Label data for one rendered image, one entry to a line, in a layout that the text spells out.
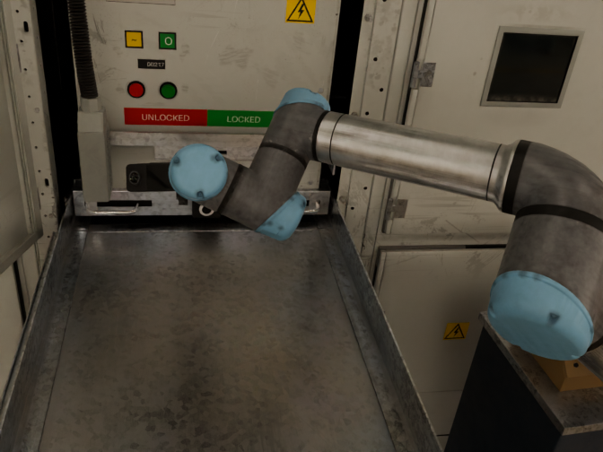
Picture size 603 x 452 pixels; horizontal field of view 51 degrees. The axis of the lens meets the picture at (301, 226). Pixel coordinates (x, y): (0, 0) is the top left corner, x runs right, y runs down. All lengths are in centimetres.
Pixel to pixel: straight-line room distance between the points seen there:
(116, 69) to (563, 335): 90
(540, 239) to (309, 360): 46
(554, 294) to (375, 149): 30
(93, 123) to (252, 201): 43
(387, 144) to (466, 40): 48
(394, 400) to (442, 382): 78
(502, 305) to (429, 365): 99
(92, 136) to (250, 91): 32
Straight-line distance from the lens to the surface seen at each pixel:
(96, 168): 122
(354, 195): 137
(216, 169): 84
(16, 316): 150
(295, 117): 91
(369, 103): 128
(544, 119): 143
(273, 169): 88
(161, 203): 136
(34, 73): 124
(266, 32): 124
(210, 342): 108
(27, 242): 134
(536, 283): 74
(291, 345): 108
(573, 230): 77
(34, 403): 101
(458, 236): 151
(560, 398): 128
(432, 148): 84
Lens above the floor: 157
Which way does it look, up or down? 31 degrees down
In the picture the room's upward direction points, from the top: 6 degrees clockwise
